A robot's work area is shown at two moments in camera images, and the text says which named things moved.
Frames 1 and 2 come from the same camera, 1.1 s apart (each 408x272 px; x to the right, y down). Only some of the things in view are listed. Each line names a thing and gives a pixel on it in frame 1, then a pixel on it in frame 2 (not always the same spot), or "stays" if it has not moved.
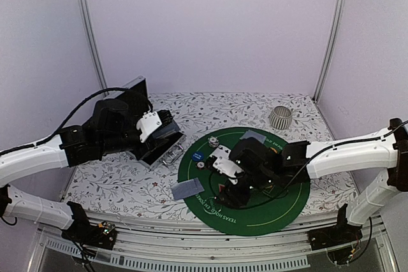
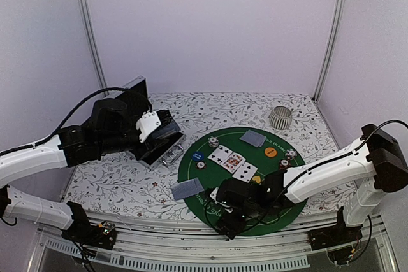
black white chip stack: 213,141 stays
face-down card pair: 251,134 stays
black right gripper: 234,199 → 236,225
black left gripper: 152,144 → 150,139
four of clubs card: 222,151 stays
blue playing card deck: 169,126 stays
